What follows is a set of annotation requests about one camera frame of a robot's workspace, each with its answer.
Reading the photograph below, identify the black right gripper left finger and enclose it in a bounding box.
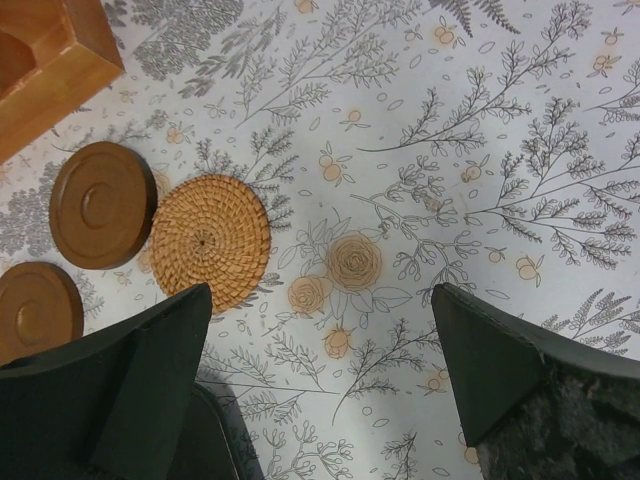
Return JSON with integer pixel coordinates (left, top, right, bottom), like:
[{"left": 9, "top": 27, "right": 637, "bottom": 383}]
[{"left": 1, "top": 284, "right": 212, "bottom": 479}]

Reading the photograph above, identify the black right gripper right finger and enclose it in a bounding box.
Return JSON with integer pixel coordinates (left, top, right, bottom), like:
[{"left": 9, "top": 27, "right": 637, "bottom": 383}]
[{"left": 432, "top": 283, "right": 639, "bottom": 479}]

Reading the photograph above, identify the dark wooden coaster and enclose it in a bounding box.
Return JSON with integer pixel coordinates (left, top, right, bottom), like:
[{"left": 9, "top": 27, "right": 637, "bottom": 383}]
[
  {"left": 49, "top": 141, "right": 158, "bottom": 270},
  {"left": 1, "top": 262, "right": 84, "bottom": 365}
]

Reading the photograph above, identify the woven rattan coaster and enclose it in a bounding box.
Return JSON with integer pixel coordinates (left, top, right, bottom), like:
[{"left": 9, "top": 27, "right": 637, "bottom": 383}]
[{"left": 149, "top": 174, "right": 271, "bottom": 314}]

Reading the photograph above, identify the black serving tray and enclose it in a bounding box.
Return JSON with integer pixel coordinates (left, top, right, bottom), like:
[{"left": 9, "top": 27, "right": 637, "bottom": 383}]
[{"left": 185, "top": 383, "right": 264, "bottom": 479}]

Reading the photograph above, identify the wooden compartment tray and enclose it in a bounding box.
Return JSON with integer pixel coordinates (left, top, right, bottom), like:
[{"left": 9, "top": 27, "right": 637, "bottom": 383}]
[{"left": 1, "top": 0, "right": 124, "bottom": 162}]

